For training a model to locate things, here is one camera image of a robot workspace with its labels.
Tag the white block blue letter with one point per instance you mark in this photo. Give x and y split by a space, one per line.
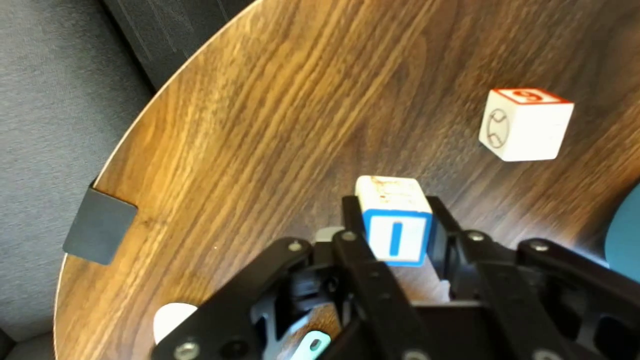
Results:
397 227

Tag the white block red letter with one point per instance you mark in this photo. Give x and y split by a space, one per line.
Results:
527 130

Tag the blue bowl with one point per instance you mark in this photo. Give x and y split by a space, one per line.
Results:
627 227

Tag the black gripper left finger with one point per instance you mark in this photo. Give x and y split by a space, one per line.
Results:
267 292

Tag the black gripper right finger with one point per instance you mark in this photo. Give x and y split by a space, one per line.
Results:
532 286

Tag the teal measuring scoop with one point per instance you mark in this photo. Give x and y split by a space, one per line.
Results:
310 344

